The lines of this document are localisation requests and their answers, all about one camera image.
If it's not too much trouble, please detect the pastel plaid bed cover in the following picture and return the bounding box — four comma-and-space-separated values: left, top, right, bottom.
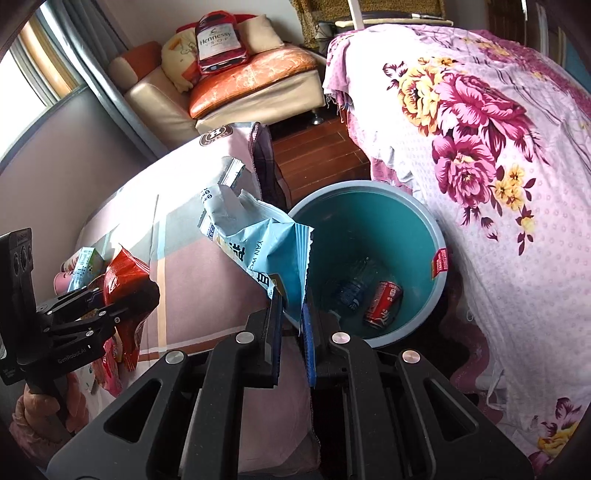
74, 122, 320, 464

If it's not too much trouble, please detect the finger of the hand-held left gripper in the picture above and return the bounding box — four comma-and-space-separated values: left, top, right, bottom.
37, 286, 106, 325
44, 281, 160, 348

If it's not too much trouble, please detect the beige pillow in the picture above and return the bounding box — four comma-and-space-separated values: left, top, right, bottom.
236, 14, 285, 54

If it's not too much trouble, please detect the pink printed packet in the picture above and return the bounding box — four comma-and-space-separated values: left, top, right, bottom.
90, 339, 126, 398

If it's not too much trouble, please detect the grey curtain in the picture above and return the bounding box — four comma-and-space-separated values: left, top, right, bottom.
34, 0, 170, 163

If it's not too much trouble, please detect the red soda can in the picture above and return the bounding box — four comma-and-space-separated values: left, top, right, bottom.
363, 281, 404, 329

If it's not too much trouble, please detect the red snack bag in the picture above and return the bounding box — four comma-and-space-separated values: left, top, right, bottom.
102, 247, 154, 372

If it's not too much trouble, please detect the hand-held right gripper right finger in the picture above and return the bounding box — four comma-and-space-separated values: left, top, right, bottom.
300, 300, 536, 480

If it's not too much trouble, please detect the window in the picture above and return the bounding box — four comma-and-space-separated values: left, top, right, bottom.
0, 18, 86, 153

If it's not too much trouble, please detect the pink floral bed sheet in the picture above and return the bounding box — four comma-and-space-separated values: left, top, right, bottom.
322, 23, 591, 477

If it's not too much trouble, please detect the pink cup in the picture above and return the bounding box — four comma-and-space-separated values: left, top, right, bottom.
54, 258, 80, 295

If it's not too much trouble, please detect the clear plastic bottle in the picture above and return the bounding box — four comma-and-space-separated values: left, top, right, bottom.
329, 258, 385, 320

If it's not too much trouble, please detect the light blue snack bag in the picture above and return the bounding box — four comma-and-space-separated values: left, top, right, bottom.
198, 157, 315, 337

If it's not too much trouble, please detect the beige leather sofa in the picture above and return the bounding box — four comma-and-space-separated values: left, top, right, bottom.
108, 41, 325, 149

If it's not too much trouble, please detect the leopard print cloth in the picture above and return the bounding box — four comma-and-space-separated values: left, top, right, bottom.
293, 0, 447, 52

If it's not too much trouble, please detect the white pole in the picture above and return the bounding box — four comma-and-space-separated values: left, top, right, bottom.
348, 0, 368, 31

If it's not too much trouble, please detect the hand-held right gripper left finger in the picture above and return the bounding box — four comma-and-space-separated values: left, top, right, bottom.
46, 290, 284, 480

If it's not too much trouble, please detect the yellow cartoon pillow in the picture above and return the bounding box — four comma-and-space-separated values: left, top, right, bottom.
160, 30, 209, 93

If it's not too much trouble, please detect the person's left hand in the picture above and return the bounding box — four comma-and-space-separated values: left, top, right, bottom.
9, 373, 93, 468

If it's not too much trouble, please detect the orange seat cushion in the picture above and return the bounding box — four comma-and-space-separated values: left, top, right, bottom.
188, 46, 319, 120

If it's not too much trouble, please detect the light blue drink carton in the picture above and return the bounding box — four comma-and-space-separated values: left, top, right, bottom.
67, 247, 108, 294

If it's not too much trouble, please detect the teal plastic bin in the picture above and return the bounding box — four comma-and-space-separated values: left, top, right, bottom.
287, 181, 448, 350

